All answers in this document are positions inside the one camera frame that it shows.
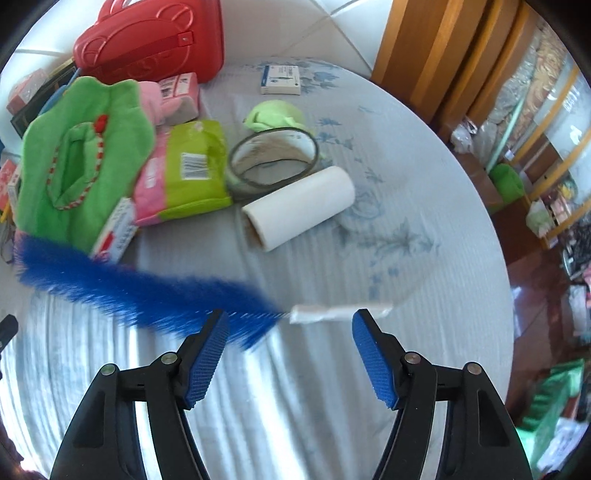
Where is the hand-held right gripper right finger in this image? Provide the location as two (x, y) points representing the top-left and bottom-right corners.
(352, 309), (532, 480)

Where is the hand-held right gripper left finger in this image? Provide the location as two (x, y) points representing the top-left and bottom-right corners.
(50, 310), (230, 480)

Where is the blue bristle brush white handle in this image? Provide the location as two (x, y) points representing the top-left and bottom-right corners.
(14, 233), (394, 354)

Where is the green plush bag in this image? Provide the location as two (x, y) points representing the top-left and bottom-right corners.
(11, 76), (157, 252)

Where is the white floral tablecloth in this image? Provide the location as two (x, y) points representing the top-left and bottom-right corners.
(0, 55), (515, 480)

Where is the small white red box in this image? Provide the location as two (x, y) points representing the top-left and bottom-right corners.
(0, 159), (23, 221)

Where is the white red flat box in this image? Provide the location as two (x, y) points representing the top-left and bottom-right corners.
(91, 198), (138, 265)

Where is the white paper roll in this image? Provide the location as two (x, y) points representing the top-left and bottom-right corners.
(241, 166), (356, 252)

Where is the green plastic bag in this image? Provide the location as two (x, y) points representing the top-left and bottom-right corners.
(515, 357), (587, 467)

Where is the green pink tissue pack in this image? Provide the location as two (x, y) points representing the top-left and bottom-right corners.
(134, 120), (234, 227)

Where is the dark green box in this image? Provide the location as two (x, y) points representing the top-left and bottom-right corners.
(10, 62), (79, 137)

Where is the blue plastic shoehorn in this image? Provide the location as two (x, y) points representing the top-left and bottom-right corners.
(39, 82), (77, 116)

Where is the pink floral tissue pack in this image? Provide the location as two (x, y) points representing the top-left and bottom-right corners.
(7, 69), (49, 114)

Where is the light green cloth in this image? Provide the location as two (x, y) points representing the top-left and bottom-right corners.
(242, 100), (329, 162)

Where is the pink barcode tissue pack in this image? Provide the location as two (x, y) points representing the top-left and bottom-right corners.
(157, 73), (201, 125)

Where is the white blue medicine box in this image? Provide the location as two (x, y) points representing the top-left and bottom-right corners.
(259, 65), (303, 95)

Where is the wooden cabinet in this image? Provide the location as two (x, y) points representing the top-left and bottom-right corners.
(372, 0), (546, 127)

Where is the red plastic case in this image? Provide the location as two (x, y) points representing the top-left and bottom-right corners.
(73, 0), (225, 86)

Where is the wooden glass display shelf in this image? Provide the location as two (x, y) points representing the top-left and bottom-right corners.
(466, 14), (591, 250)

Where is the large tape ring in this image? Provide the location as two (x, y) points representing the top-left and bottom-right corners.
(226, 128), (320, 200)

